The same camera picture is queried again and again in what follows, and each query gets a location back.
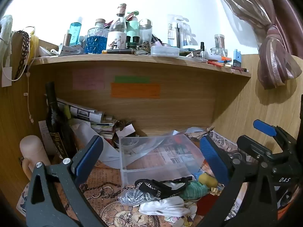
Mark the white towel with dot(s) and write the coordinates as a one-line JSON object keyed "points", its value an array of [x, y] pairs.
{"points": [[6, 33]]}

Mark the white paper sheet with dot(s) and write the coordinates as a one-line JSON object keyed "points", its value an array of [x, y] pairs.
{"points": [[104, 146]]}

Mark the brown tube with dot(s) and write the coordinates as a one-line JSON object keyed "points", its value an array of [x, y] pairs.
{"points": [[66, 39]]}

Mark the small nail polish bottle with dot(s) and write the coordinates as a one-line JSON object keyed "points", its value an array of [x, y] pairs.
{"points": [[202, 50]]}

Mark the amber fountain pen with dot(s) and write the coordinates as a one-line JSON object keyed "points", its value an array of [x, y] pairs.
{"points": [[119, 51]]}

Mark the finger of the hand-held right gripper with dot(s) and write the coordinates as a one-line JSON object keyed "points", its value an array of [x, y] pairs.
{"points": [[251, 145], [264, 127]]}

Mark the clear blister pack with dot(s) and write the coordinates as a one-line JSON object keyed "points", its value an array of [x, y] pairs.
{"points": [[174, 30]]}

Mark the pink sticky note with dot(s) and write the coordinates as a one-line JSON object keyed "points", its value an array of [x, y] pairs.
{"points": [[88, 79]]}

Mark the grey patterned cloth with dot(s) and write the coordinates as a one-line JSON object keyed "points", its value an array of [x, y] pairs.
{"points": [[135, 197]]}

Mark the beige thermos cup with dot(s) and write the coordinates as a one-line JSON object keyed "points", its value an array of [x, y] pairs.
{"points": [[33, 151]]}

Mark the yellow soft ball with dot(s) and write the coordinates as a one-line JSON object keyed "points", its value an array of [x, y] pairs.
{"points": [[208, 180]]}

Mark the white paper tag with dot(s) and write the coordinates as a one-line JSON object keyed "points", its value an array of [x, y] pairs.
{"points": [[6, 76]]}

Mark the cartoon printed cloth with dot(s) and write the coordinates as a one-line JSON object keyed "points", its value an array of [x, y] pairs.
{"points": [[180, 221]]}

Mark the tall clear illustrated-label bottle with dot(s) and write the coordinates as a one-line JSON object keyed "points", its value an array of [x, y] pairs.
{"points": [[117, 35]]}

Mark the wooden shelf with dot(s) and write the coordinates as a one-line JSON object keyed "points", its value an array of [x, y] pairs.
{"points": [[142, 62]]}

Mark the rolled newspapers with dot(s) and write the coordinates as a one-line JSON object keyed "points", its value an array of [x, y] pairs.
{"points": [[80, 111]]}

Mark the mint green pump bottle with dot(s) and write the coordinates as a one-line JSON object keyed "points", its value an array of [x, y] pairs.
{"points": [[133, 26]]}

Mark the white sock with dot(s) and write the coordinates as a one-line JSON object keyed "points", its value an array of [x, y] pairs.
{"points": [[163, 205]]}

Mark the light blue spray bottle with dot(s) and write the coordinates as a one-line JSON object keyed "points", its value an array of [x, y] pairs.
{"points": [[75, 32]]}

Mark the clear plastic storage bin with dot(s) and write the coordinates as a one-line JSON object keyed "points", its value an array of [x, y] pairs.
{"points": [[161, 156]]}

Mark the round glass ink bottle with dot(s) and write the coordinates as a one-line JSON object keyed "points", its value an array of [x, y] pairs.
{"points": [[218, 51]]}

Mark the orange sticky note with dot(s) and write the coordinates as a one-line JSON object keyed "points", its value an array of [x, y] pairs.
{"points": [[135, 90]]}

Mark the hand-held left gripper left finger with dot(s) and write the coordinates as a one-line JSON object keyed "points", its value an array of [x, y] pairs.
{"points": [[88, 156]]}

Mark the clear silver-capped bottle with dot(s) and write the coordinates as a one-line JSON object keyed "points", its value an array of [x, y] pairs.
{"points": [[145, 32]]}

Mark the dark binoculars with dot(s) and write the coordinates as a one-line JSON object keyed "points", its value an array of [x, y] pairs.
{"points": [[133, 42]]}

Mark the yellow plastic object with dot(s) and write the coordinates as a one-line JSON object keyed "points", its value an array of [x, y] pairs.
{"points": [[34, 46]]}

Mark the teal knitted cloth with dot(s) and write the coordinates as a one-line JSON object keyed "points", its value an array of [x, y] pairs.
{"points": [[195, 190]]}

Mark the stack of booklets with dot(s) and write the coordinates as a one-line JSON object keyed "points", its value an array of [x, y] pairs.
{"points": [[106, 127]]}

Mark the white bowl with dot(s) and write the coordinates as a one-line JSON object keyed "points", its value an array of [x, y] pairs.
{"points": [[127, 144]]}

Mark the dark wine bottle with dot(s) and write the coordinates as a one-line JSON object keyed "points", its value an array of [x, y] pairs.
{"points": [[56, 127]]}

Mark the black lace-trimmed cloth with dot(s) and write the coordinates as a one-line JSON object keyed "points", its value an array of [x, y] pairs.
{"points": [[163, 186]]}

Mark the blue block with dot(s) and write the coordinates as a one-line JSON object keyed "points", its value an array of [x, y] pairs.
{"points": [[237, 58]]}

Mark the cartoon printed pouch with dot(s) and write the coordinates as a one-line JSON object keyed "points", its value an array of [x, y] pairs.
{"points": [[23, 202]]}

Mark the vintage clock print mat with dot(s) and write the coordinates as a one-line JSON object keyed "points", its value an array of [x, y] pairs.
{"points": [[111, 208]]}

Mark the red cloth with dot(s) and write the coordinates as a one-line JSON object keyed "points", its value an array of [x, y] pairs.
{"points": [[207, 204]]}

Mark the newspaper print mat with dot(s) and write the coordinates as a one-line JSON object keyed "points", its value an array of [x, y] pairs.
{"points": [[224, 143]]}

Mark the faceted glass bottle blue liquid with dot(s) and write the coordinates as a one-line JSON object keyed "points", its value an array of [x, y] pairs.
{"points": [[95, 41]]}

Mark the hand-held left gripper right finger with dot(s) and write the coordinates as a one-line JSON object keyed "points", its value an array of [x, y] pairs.
{"points": [[213, 160]]}

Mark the orange marker pen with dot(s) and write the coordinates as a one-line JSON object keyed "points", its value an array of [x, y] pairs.
{"points": [[223, 58]]}

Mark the green sticky note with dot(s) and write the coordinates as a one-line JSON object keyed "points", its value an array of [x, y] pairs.
{"points": [[132, 79]]}

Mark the small glass jar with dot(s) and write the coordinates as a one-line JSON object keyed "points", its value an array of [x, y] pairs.
{"points": [[219, 41]]}

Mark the striped mauve curtain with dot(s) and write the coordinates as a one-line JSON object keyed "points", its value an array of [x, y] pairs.
{"points": [[272, 40]]}

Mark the clear flat plastic box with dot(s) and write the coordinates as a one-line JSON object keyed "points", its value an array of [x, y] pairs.
{"points": [[165, 51]]}

